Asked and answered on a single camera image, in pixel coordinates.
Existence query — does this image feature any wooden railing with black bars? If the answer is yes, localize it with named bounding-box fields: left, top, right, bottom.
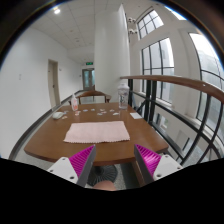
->
left=125, top=75, right=224, bottom=165

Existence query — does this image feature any white paper card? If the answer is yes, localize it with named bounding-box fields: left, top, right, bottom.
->
left=130, top=113, right=142, bottom=119

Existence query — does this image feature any grey double door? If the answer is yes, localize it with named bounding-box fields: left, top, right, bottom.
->
left=82, top=69, right=95, bottom=90

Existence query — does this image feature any white spray bottle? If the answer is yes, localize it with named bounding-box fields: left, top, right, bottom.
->
left=71, top=94, right=78, bottom=111

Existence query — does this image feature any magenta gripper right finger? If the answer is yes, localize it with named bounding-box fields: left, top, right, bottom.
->
left=134, top=144, right=182, bottom=184

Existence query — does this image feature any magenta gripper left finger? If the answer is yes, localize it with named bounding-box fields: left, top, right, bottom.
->
left=48, top=145, right=96, bottom=187

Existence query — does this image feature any pink towel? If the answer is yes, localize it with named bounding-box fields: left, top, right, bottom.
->
left=64, top=121, right=130, bottom=143

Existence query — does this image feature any black table pedestal base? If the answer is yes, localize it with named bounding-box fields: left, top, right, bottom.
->
left=87, top=165, right=118, bottom=186

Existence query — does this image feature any clear plastic water jug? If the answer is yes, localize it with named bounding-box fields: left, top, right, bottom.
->
left=118, top=83, right=129, bottom=110

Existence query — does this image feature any wooden chair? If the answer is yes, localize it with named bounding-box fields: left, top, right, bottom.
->
left=76, top=90, right=111, bottom=104

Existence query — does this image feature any beige side door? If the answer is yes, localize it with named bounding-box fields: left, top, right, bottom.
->
left=48, top=60, right=60, bottom=108

